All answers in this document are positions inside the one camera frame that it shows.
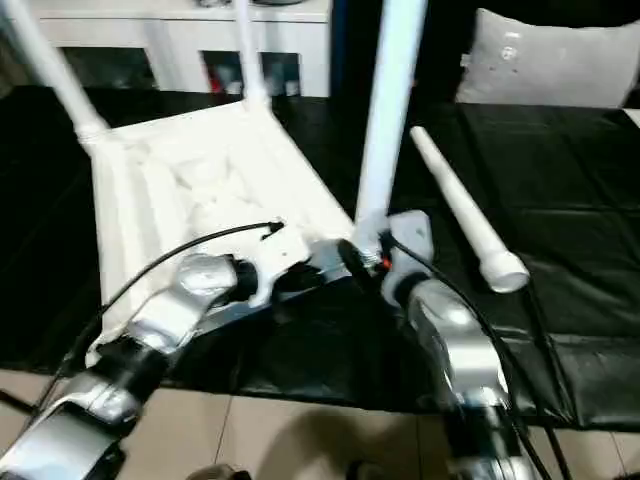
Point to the white plastic table leg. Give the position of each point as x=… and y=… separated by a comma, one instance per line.
x=55, y=75
x=252, y=55
x=465, y=210
x=390, y=110

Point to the white plastic table top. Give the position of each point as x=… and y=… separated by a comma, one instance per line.
x=200, y=175

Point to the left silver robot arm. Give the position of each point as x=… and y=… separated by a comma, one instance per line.
x=160, y=310

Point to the black mat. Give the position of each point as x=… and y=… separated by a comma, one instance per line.
x=560, y=175

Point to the red item behind glass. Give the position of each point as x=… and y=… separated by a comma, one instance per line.
x=214, y=80

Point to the grey cushion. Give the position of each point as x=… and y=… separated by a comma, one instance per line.
x=545, y=60

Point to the white cabinet with glass doors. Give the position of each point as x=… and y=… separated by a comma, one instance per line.
x=170, y=40

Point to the black metal furniture leg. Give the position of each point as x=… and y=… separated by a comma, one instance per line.
x=12, y=402

